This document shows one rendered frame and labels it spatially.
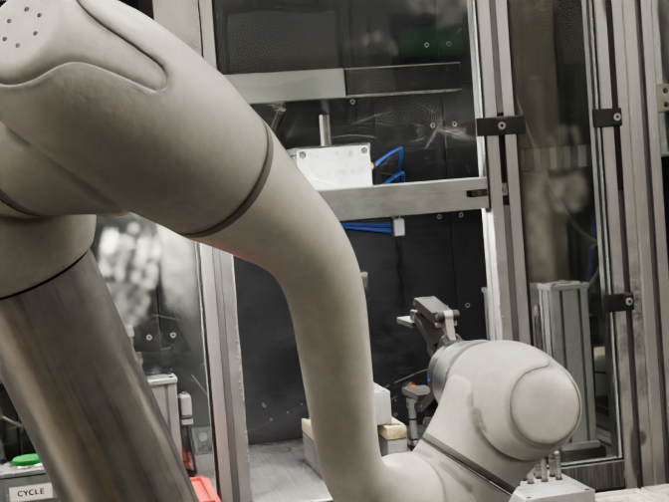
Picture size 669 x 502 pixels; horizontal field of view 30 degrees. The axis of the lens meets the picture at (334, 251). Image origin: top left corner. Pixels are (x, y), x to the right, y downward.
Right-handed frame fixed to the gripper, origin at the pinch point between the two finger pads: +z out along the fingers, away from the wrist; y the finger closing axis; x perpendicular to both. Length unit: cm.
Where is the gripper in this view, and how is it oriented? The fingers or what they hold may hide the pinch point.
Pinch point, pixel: (416, 357)
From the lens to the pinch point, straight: 152.6
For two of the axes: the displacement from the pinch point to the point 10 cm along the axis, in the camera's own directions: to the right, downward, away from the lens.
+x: -9.7, 0.9, -2.1
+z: -2.1, -0.3, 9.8
